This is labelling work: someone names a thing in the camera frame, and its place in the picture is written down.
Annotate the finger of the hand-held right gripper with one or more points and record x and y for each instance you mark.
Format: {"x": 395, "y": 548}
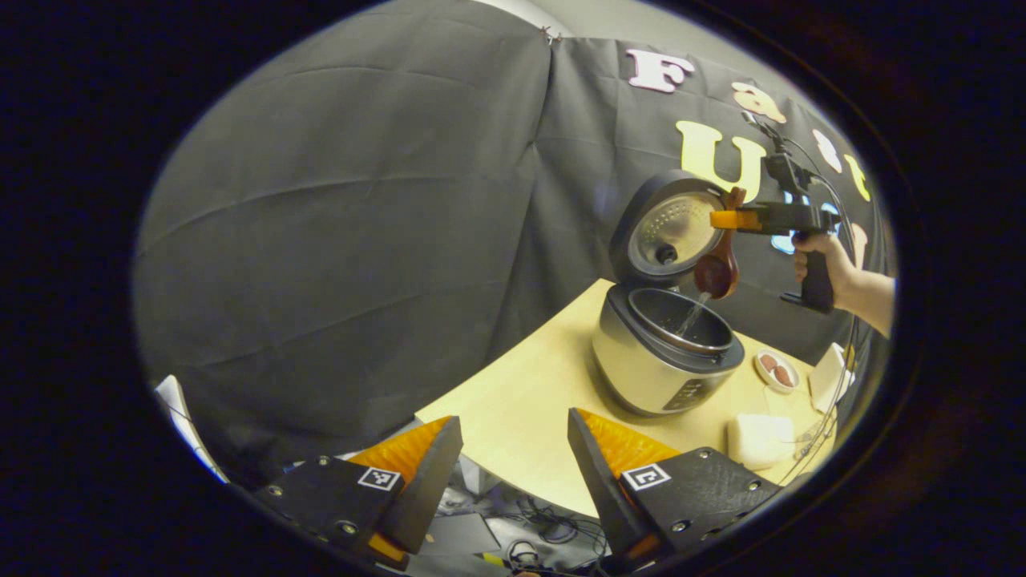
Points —
{"x": 733, "y": 219}

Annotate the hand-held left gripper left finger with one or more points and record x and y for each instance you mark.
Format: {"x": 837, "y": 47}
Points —
{"x": 425, "y": 489}

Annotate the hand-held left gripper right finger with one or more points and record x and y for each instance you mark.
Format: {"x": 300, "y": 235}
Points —
{"x": 601, "y": 489}

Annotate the brown wooden spoon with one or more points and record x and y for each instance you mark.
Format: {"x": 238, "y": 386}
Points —
{"x": 716, "y": 272}

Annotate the silver rice cooker dark lid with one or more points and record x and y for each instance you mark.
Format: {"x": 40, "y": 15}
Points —
{"x": 649, "y": 369}

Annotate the white rice box clear lid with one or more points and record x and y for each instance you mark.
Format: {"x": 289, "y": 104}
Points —
{"x": 757, "y": 441}

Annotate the red-brown meat piece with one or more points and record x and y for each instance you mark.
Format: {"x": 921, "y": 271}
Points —
{"x": 783, "y": 377}
{"x": 768, "y": 363}

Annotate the round white plate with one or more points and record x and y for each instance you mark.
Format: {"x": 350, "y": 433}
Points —
{"x": 765, "y": 377}

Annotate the white toaster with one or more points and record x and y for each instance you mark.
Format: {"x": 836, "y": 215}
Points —
{"x": 826, "y": 381}

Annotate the white panel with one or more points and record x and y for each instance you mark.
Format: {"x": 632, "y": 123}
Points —
{"x": 188, "y": 425}

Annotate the black backdrop cloth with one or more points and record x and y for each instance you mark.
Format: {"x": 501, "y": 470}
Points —
{"x": 321, "y": 240}

